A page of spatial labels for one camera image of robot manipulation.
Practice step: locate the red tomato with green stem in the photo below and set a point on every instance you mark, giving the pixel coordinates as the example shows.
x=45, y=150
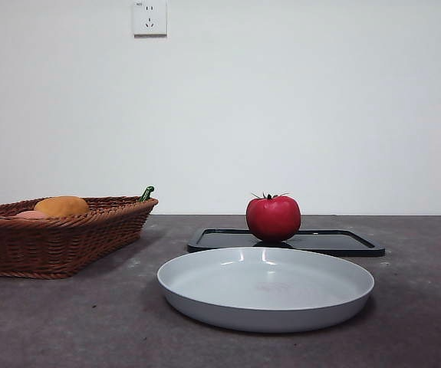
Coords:
x=274, y=218

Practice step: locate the green vegetable stem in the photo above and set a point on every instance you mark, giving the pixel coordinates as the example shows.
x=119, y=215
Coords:
x=146, y=194

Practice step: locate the white round plate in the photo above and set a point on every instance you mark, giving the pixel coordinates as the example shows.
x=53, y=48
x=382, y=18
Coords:
x=266, y=291

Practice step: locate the dark rectangular tray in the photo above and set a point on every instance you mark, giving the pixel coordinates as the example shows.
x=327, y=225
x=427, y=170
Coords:
x=331, y=242

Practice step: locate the brown wicker basket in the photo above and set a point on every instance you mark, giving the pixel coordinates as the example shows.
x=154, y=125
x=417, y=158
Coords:
x=51, y=245

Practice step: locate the pink vegetable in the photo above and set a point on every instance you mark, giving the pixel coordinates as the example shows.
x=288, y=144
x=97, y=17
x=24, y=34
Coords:
x=30, y=215

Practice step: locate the white wall socket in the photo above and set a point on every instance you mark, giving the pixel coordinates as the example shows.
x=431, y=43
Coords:
x=150, y=19

